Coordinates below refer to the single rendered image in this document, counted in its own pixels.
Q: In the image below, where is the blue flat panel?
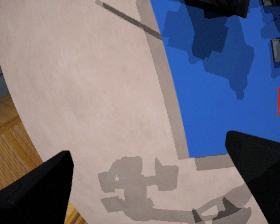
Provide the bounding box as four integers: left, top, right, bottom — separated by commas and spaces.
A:
150, 0, 280, 157

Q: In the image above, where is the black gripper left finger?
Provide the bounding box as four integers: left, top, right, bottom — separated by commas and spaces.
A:
0, 151, 74, 224

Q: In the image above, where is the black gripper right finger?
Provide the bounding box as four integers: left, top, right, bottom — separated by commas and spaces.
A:
225, 131, 280, 224

